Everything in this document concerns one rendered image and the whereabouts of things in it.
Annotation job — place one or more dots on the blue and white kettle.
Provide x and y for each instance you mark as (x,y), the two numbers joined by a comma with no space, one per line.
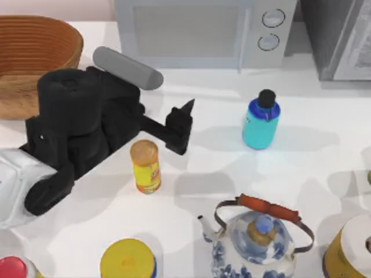
(252,249)

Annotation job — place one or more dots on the yellow lidded blue can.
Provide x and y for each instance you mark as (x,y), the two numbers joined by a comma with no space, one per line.
(127,260)

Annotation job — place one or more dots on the large microwave knob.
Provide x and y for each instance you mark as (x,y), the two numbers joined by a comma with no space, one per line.
(273,17)

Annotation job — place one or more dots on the blue bottle with black cap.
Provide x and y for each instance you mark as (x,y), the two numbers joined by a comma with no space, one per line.
(259,127)

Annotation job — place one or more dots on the small green and yellow object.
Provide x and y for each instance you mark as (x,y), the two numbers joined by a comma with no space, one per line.
(369,177)

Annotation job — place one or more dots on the red lidded jar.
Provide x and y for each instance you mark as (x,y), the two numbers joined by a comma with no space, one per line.
(14,267)

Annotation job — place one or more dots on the yellow and orange can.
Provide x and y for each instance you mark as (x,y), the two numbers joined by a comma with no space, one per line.
(145,171)

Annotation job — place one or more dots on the brown wicker basket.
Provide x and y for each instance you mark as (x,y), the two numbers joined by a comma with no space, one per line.
(34,63)

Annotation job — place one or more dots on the small microwave knob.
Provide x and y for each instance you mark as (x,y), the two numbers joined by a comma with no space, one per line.
(268,42)

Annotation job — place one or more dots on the pale microwave oven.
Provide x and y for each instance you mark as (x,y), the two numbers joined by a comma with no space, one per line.
(185,32)

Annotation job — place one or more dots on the pale grey rounded box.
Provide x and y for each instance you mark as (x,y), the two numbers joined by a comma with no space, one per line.
(127,69)

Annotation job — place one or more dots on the grey cabinet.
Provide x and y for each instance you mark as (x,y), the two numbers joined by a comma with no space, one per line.
(339,40)

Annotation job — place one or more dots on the yellow and white container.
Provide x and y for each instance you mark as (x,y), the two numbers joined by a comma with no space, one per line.
(350,249)

